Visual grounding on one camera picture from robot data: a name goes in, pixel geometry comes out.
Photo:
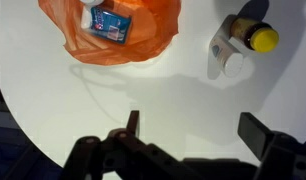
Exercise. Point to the orange plastic bag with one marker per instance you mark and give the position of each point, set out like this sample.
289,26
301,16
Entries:
153,25

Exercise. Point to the blue packet in bag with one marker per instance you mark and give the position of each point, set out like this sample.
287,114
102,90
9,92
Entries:
108,25

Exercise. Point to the brown bottle yellow cap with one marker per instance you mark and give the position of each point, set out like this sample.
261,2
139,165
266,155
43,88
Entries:
255,35

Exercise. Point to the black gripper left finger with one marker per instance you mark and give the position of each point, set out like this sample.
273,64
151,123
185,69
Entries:
121,152

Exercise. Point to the white and orange container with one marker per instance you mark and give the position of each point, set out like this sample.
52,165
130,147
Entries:
86,12

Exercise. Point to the white cylindrical can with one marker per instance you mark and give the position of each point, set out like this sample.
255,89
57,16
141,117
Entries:
223,58

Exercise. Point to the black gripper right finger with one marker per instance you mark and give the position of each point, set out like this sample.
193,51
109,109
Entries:
281,156

